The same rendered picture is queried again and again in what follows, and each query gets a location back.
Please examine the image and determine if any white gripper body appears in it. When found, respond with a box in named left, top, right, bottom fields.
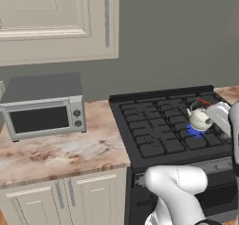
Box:
left=206, top=101, right=233, bottom=137

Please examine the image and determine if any blue burner flame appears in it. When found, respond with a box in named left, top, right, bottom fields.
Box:
left=186, top=123, right=204, bottom=138

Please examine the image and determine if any black stove with oven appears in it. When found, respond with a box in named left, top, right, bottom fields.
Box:
left=108, top=84, right=239, bottom=225

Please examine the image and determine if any black oven door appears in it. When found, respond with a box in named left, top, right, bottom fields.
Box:
left=128, top=172, right=239, bottom=225

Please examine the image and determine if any cream base cupboard door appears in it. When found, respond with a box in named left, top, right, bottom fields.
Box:
left=0, top=181, right=69, bottom=225
left=66, top=168, right=128, bottom=225

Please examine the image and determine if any silver microwave oven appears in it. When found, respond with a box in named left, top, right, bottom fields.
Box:
left=0, top=72, right=88, bottom=143

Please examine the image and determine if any white kettle with brown handle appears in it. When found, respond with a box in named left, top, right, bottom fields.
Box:
left=186, top=97, right=215, bottom=133

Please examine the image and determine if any grey wall cupboard handle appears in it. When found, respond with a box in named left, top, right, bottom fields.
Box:
left=104, top=0, right=111, bottom=48

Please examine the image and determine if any grey base cupboard handle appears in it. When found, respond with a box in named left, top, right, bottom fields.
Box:
left=67, top=177, right=77, bottom=207
left=54, top=179, right=65, bottom=210

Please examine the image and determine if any cream wall cupboard door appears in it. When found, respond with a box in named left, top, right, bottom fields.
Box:
left=0, top=0, right=120, bottom=67

